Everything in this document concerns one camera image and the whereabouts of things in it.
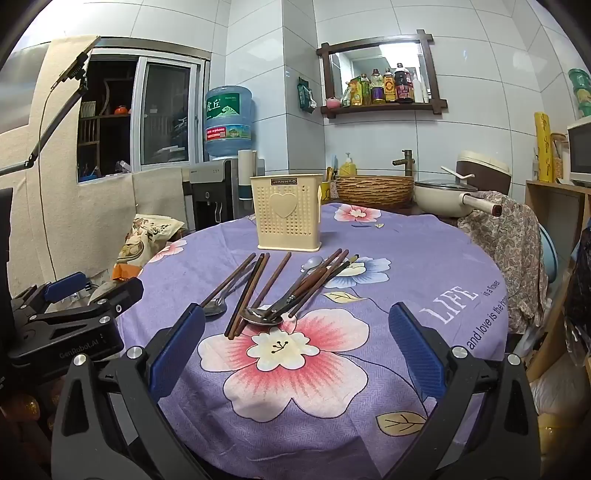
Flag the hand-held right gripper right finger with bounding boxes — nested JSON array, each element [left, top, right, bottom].
[[383, 302, 541, 480]]

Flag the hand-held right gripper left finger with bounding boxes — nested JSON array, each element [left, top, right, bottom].
[[52, 303, 213, 480]]

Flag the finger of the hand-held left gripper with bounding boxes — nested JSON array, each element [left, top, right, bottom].
[[88, 277, 145, 321], [11, 272, 88, 320]]

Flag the brown wooden chopstick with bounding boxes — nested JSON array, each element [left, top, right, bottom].
[[200, 252, 257, 309], [295, 249, 343, 296], [229, 252, 271, 341], [287, 250, 350, 319], [224, 252, 266, 339], [236, 251, 293, 326]]

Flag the black chopstick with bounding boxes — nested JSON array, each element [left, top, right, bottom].
[[295, 258, 354, 301], [277, 254, 361, 315]]

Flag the small silver spoon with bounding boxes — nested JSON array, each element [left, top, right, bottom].
[[291, 255, 324, 301]]

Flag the cream plastic utensil holder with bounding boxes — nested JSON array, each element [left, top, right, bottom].
[[250, 173, 325, 251]]

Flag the printed snack bag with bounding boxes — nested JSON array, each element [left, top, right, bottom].
[[115, 215, 185, 268]]

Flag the purple floral tablecloth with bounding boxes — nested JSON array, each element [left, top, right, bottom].
[[115, 202, 511, 480]]

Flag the grey water dispenser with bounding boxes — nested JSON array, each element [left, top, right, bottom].
[[182, 159, 266, 232]]

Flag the floral cloth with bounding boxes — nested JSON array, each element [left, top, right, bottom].
[[458, 191, 550, 335]]

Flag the cream pan with lid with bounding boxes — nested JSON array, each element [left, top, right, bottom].
[[414, 179, 502, 219]]

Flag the woven basin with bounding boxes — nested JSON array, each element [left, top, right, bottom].
[[335, 174, 415, 208]]

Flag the black plastic bag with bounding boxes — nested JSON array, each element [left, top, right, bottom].
[[563, 226, 591, 370]]

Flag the beige cup tube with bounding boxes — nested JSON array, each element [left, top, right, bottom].
[[238, 149, 257, 201]]

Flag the sliding window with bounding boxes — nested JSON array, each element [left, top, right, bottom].
[[76, 39, 211, 183]]

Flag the bronze faucet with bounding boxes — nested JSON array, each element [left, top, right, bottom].
[[392, 149, 416, 177]]

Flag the brown and cream rice cooker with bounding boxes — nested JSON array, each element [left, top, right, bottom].
[[456, 151, 511, 197]]

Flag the wooden shelf unit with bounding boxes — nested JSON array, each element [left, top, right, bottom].
[[525, 180, 591, 384]]

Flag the blue water bottle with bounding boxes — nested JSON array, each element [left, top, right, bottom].
[[204, 85, 256, 161]]

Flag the yellow roll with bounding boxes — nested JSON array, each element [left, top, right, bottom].
[[534, 112, 553, 182]]

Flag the glass jar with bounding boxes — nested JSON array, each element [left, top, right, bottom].
[[551, 133, 568, 181]]

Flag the white microwave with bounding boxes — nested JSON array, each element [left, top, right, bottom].
[[567, 115, 591, 188]]

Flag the dark sauce bottle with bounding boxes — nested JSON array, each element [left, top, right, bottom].
[[394, 63, 415, 104]]

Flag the green packet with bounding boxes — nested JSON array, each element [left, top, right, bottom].
[[298, 77, 317, 112]]

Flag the wooden framed mirror shelf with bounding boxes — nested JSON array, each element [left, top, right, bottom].
[[316, 30, 448, 120]]

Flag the green packets stack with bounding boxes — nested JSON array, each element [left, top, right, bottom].
[[568, 68, 591, 117]]

